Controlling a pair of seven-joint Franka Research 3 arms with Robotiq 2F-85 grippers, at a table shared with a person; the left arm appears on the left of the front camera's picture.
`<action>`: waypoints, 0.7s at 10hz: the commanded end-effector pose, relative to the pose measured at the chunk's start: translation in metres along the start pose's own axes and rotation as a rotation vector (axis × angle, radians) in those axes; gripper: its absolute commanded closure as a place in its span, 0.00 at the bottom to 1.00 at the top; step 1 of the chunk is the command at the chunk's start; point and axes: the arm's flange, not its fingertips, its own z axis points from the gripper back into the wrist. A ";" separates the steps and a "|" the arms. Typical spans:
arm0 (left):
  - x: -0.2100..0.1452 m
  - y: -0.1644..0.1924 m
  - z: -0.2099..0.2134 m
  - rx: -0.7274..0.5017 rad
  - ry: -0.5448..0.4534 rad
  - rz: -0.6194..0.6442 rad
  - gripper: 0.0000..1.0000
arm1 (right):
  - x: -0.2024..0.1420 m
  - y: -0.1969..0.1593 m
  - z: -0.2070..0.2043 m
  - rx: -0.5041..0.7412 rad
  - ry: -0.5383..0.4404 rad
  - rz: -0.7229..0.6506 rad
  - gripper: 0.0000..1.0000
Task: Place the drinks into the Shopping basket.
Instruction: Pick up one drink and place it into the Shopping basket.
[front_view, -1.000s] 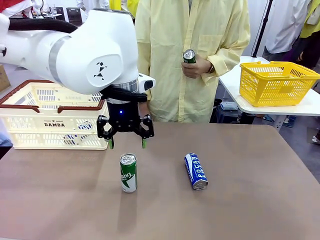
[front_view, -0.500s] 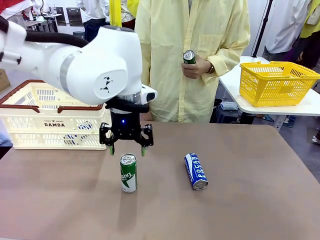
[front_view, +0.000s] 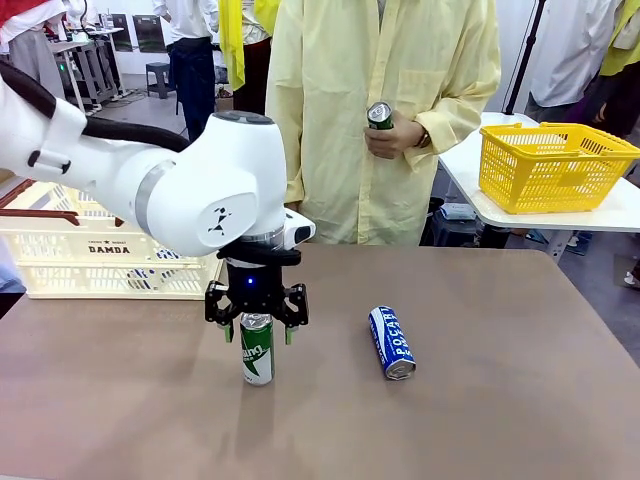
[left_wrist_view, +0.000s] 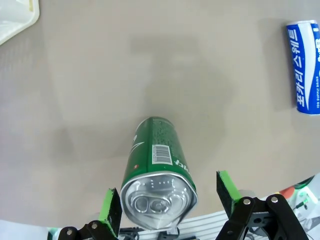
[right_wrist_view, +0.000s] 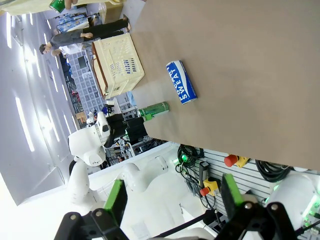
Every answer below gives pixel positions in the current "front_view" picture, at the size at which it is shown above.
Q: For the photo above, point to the tall green drink can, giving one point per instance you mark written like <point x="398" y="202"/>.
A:
<point x="257" y="360"/>

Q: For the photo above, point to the brown cardboard box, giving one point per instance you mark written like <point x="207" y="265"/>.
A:
<point x="224" y="102"/>

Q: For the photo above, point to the person's left forearm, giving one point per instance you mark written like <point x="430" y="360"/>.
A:
<point x="450" y="127"/>

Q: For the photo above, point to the person in pale yellow shirt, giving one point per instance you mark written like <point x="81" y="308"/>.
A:
<point x="350" y="100"/>

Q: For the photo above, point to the white side table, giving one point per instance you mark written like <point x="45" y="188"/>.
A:
<point x="465" y="165"/>

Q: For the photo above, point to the shoe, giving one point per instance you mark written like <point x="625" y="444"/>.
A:
<point x="634" y="277"/>

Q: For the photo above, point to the wristwatch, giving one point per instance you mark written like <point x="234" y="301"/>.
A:
<point x="423" y="139"/>

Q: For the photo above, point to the black crate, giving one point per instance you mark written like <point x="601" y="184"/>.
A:
<point x="440" y="232"/>

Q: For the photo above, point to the green Chilsung cider can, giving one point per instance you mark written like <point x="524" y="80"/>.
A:
<point x="380" y="117"/>

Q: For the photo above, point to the person in bright yellow top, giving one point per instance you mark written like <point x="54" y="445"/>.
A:
<point x="232" y="40"/>

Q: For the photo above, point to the person in white shirt grey trousers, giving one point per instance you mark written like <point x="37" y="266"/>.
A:
<point x="565" y="50"/>

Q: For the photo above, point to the black wall panel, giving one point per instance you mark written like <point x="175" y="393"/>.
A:
<point x="149" y="32"/>
<point x="122" y="32"/>

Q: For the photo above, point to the person in red top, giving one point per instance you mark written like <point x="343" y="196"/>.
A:
<point x="30" y="45"/>

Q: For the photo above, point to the person in white shirt dark trousers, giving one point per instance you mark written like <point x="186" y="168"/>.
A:
<point x="195" y="75"/>

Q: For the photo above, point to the person's left hand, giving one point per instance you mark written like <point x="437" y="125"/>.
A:
<point x="395" y="142"/>

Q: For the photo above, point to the black tripod pole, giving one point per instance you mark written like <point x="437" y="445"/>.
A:
<point x="522" y="65"/>

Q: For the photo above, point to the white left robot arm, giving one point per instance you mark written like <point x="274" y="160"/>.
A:
<point x="200" y="190"/>

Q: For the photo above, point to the person in yellow-green vest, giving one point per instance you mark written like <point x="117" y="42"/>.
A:
<point x="622" y="50"/>

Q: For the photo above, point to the yellow plastic basket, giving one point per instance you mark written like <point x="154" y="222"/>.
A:
<point x="550" y="180"/>

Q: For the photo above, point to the grey workshop desk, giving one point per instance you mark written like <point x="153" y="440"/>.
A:
<point x="90" y="65"/>

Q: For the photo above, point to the blue white Pocari Sweat can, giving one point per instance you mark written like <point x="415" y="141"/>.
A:
<point x="392" y="345"/>

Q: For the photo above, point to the grey plastic stool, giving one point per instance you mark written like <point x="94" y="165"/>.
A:
<point x="160" y="80"/>

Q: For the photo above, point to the blue white packet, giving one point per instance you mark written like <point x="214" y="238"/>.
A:
<point x="459" y="212"/>

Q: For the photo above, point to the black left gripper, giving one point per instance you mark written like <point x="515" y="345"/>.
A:
<point x="255" y="290"/>

